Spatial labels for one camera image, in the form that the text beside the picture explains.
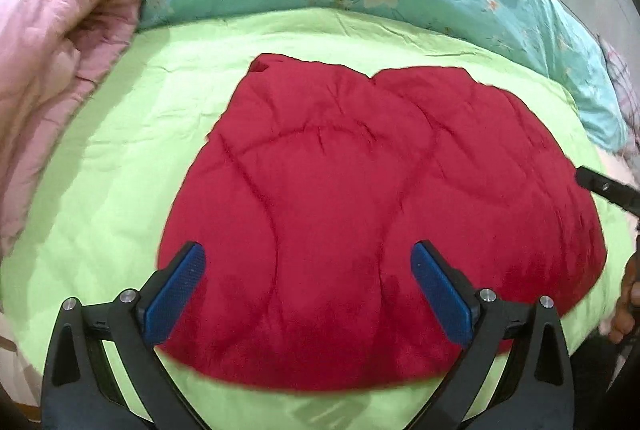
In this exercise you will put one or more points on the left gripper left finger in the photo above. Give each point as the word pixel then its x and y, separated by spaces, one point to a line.
pixel 79 389

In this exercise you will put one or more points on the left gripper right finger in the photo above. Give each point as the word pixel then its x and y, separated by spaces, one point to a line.
pixel 513 371

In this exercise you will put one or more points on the red puffer jacket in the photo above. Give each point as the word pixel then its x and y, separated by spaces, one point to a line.
pixel 309 194

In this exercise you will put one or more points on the person's right hand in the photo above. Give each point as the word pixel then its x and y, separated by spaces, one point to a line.
pixel 624 320

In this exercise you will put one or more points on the pink plaid cloth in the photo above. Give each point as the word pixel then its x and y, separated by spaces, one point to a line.
pixel 627 98

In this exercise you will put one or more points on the pink quilted blanket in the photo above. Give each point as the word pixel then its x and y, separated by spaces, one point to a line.
pixel 54 55

